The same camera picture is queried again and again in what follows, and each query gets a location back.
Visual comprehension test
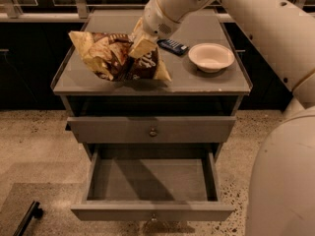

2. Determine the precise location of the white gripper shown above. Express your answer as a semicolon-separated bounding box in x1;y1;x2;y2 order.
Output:
128;0;180;59

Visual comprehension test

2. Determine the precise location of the brown chip bag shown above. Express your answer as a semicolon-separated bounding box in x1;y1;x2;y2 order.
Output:
69;31;171;82

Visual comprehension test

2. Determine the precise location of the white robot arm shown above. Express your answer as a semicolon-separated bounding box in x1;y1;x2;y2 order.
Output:
136;0;315;236

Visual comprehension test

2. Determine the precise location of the brass top drawer knob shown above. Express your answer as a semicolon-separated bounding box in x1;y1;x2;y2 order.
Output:
149;128;158;137

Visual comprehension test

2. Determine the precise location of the brass drawer knob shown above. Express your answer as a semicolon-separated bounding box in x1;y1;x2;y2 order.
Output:
151;213;158;222
149;128;158;137

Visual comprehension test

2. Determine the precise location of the grey drawer cabinet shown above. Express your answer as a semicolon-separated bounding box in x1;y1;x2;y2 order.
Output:
50;9;253;163

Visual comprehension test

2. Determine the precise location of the grey top drawer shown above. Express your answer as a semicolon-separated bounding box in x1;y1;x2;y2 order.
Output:
67;116;236;144

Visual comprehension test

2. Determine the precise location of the grey open middle drawer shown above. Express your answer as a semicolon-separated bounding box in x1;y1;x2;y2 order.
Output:
71;144;233;221

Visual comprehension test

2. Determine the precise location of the brass middle drawer knob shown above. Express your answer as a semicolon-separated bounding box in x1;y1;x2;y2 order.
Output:
151;213;158;222

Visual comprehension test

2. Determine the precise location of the blue snack bar wrapper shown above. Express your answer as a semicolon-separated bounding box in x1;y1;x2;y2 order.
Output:
157;39;189;56

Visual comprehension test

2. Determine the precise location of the white bowl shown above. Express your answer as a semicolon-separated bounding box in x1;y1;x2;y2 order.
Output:
188;43;235;73

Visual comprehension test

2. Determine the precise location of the black bar on floor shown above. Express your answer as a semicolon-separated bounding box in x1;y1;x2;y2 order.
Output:
13;201;43;236

